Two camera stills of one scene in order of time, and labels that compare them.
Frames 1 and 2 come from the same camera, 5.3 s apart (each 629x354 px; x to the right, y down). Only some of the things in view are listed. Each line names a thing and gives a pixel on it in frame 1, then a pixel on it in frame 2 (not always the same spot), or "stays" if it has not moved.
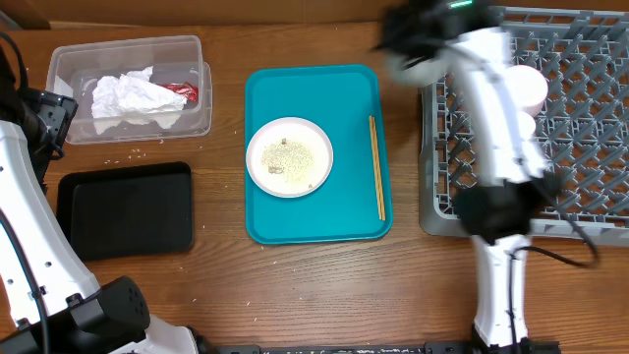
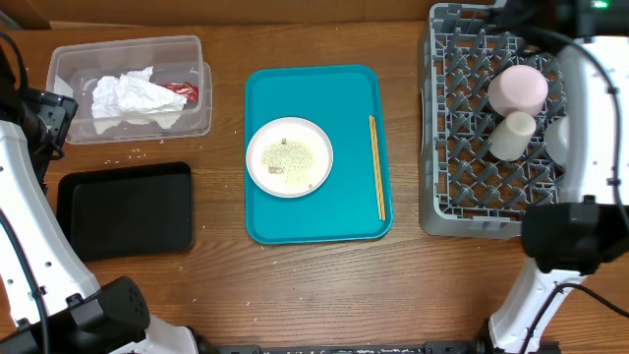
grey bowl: (430, 72) -> (555, 141)
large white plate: (289, 156) stays
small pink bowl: (527, 88) stays
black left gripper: (59, 113) stays
